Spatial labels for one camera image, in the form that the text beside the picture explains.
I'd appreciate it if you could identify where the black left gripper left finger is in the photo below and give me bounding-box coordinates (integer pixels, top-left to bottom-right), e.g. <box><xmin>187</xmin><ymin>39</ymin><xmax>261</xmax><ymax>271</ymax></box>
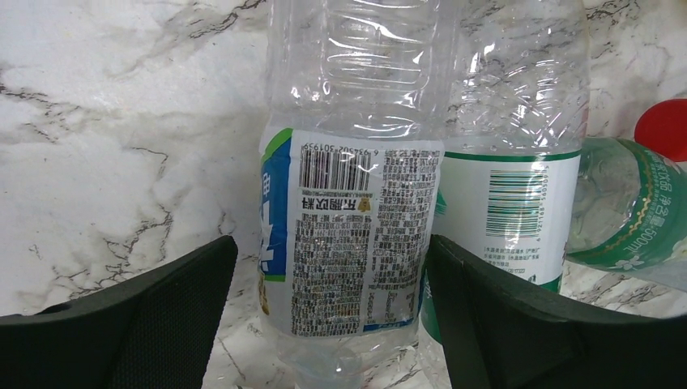
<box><xmin>1</xmin><ymin>236</ymin><xmax>238</xmax><ymax>388</ymax></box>

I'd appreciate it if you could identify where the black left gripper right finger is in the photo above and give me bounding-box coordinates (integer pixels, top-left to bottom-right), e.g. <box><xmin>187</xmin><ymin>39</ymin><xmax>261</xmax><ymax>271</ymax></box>
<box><xmin>427</xmin><ymin>235</ymin><xmax>686</xmax><ymax>388</ymax></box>

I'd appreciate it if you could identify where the clear bottle green white label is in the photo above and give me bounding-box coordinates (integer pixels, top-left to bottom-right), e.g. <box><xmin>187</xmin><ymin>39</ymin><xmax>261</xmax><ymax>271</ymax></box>
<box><xmin>418</xmin><ymin>0</ymin><xmax>591</xmax><ymax>389</ymax></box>

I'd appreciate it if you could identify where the green tinted bottle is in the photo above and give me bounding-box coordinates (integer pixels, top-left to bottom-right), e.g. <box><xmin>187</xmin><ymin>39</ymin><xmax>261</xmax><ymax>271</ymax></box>
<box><xmin>566</xmin><ymin>137</ymin><xmax>686</xmax><ymax>291</ymax></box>

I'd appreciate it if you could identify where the crushed clear bottle blue text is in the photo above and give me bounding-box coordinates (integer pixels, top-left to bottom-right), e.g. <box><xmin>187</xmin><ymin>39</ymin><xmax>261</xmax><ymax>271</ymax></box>
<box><xmin>258</xmin><ymin>1</ymin><xmax>460</xmax><ymax>388</ymax></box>

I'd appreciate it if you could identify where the red cap bottle right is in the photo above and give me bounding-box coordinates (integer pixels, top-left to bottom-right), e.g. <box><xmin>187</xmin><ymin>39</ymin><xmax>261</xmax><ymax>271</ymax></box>
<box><xmin>634</xmin><ymin>98</ymin><xmax>686</xmax><ymax>162</ymax></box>

